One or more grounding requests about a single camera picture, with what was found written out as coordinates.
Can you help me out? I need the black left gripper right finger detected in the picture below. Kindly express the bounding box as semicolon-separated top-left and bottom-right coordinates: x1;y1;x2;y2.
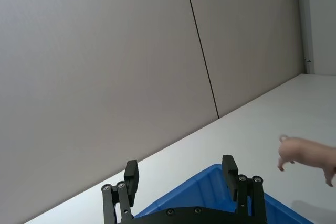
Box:
222;155;268;224

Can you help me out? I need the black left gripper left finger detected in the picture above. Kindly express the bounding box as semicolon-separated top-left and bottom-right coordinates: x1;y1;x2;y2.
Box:
101;159;140;224

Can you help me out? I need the pink toy pig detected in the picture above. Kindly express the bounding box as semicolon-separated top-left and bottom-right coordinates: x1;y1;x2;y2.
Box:
277;134;336;188

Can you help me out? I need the blue plastic bin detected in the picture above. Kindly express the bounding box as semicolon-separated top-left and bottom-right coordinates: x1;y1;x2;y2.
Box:
133;163;316;224

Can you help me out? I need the pale grey door with frame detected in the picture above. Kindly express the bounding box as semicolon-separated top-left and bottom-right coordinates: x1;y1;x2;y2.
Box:
296;0;336;76

